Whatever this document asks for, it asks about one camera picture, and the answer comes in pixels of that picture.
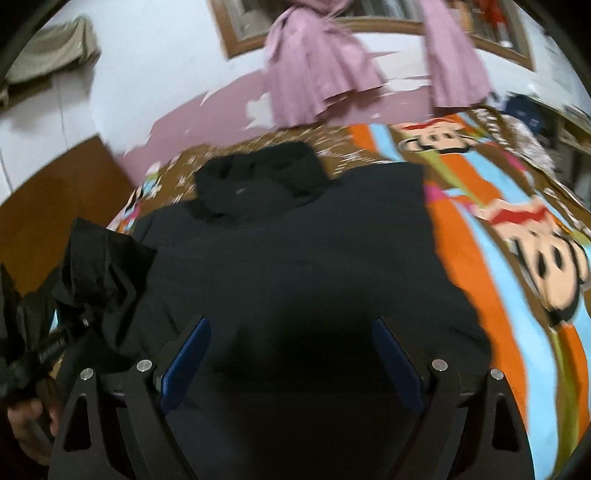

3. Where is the blue cap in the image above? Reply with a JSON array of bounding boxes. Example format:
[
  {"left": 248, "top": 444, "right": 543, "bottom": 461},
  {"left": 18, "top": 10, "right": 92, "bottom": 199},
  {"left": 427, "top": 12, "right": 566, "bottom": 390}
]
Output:
[{"left": 504, "top": 94, "right": 545, "bottom": 134}]

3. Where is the brown cartoon monkey bedsheet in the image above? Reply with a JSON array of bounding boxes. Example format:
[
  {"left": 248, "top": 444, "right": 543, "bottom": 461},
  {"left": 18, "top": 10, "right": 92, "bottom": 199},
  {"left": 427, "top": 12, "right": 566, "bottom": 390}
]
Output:
[{"left": 106, "top": 108, "right": 591, "bottom": 480}]

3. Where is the wooden side shelf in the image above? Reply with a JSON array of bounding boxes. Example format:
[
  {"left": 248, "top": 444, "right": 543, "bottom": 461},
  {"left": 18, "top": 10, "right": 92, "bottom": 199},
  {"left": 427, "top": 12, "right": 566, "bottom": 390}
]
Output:
[{"left": 532, "top": 97, "right": 590, "bottom": 205}]

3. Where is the large black jacket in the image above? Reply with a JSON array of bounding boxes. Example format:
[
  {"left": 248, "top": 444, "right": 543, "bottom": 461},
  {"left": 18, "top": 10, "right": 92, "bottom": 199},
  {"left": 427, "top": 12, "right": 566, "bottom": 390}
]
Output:
[{"left": 57, "top": 143, "right": 491, "bottom": 479}]

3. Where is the person's left hand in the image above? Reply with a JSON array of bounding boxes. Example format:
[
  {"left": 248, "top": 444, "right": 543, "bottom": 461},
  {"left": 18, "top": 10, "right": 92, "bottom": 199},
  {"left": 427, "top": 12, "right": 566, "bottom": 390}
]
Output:
[{"left": 7, "top": 399, "right": 63, "bottom": 466}]

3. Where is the right purple curtain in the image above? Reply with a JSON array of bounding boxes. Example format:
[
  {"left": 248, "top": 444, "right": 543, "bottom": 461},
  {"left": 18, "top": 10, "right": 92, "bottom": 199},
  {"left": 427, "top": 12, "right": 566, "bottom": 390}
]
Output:
[{"left": 420, "top": 0, "right": 492, "bottom": 109}]

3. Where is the grey cloth on wall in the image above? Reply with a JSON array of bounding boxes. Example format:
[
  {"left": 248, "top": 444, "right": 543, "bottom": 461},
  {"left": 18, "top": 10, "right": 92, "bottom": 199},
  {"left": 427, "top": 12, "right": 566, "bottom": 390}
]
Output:
[{"left": 1, "top": 16, "right": 101, "bottom": 109}]

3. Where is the left purple curtain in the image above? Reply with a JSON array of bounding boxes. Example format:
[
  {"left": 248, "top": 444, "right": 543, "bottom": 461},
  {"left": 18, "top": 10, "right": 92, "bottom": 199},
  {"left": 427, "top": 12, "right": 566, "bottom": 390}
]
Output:
[{"left": 263, "top": 1, "right": 384, "bottom": 128}]

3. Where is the wooden headboard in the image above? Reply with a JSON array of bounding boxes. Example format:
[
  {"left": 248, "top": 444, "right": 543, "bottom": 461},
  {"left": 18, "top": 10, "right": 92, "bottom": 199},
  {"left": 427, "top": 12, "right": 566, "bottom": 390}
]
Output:
[{"left": 0, "top": 136, "right": 134, "bottom": 294}]

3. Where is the purple curtain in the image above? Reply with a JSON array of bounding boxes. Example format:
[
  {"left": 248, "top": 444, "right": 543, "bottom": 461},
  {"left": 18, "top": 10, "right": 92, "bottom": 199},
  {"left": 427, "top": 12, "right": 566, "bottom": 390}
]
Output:
[
  {"left": 263, "top": 1, "right": 384, "bottom": 128},
  {"left": 420, "top": 0, "right": 492, "bottom": 109}
]

